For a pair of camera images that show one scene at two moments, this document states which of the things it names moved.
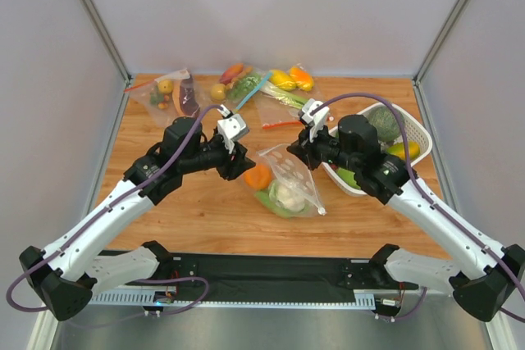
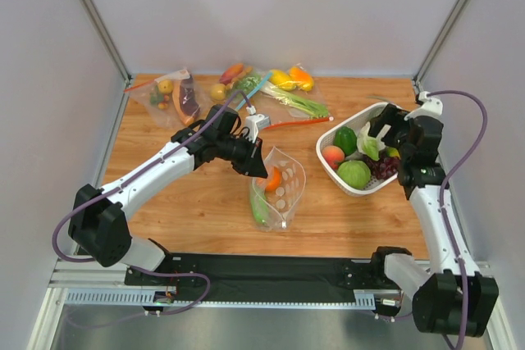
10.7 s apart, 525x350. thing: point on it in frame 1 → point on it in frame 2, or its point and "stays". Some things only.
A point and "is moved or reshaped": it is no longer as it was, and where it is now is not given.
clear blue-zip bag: x=244 y=84 stays
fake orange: x=258 y=177 → x=276 y=181
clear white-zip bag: x=283 y=184 is moved or reshaped
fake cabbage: x=287 y=196 → x=369 y=145
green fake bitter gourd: x=266 y=198 → x=260 y=206
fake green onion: x=294 y=100 stays
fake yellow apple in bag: x=165 y=86 stays
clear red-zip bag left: x=167 y=97 stays
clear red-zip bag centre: x=282 y=96 stays
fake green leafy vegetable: x=244 y=86 stays
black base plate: x=270 y=278 stays
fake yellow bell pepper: x=283 y=80 stays
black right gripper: x=311 y=148 → x=388 y=121
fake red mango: x=230 y=72 stays
